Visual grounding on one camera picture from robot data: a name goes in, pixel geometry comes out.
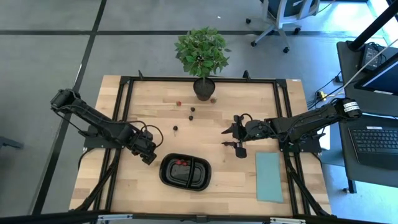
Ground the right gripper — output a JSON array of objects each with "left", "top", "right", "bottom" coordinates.
[{"left": 221, "top": 114, "right": 272, "bottom": 159}]

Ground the black plastic two-compartment container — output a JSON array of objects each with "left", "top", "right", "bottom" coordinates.
[{"left": 159, "top": 152, "right": 213, "bottom": 192}]

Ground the teal folded cloth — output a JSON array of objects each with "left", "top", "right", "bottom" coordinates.
[{"left": 255, "top": 151, "right": 284, "bottom": 203}]

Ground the green potted plant black pot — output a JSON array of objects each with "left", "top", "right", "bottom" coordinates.
[{"left": 173, "top": 26, "right": 233, "bottom": 102}]

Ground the dark side desk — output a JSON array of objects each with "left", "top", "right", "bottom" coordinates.
[
  {"left": 337, "top": 111, "right": 398, "bottom": 194},
  {"left": 336, "top": 40, "right": 398, "bottom": 118}
]

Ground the grey furniture leg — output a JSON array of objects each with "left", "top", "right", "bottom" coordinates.
[{"left": 0, "top": 136, "right": 25, "bottom": 151}]

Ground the black computer keyboard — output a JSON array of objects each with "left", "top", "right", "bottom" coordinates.
[{"left": 348, "top": 126, "right": 398, "bottom": 170}]

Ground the white office swivel chair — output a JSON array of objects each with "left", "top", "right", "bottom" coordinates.
[{"left": 245, "top": 0, "right": 321, "bottom": 54}]

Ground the black power adapter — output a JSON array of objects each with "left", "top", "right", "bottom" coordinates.
[{"left": 360, "top": 42, "right": 382, "bottom": 72}]

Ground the black computer monitor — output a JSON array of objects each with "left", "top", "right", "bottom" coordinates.
[{"left": 354, "top": 52, "right": 398, "bottom": 96}]

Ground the black diagonal pole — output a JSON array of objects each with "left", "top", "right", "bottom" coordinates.
[{"left": 347, "top": 0, "right": 398, "bottom": 52}]

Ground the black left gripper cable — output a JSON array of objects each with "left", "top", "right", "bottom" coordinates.
[{"left": 136, "top": 120, "right": 164, "bottom": 149}]

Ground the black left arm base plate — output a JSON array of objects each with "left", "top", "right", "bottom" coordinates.
[{"left": 83, "top": 124, "right": 128, "bottom": 149}]

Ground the black aluminium table frame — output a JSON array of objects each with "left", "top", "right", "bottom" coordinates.
[{"left": 74, "top": 70, "right": 333, "bottom": 218}]

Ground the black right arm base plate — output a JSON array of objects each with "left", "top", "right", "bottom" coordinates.
[{"left": 277, "top": 127, "right": 323, "bottom": 154}]

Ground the silver metal bracket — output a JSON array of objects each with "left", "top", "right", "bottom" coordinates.
[
  {"left": 269, "top": 217, "right": 307, "bottom": 224},
  {"left": 96, "top": 213, "right": 134, "bottom": 222}
]

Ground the black camera rig bar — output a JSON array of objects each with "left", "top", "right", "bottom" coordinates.
[{"left": 0, "top": 210, "right": 398, "bottom": 224}]

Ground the white cable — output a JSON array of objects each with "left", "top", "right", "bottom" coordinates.
[{"left": 337, "top": 37, "right": 398, "bottom": 94}]

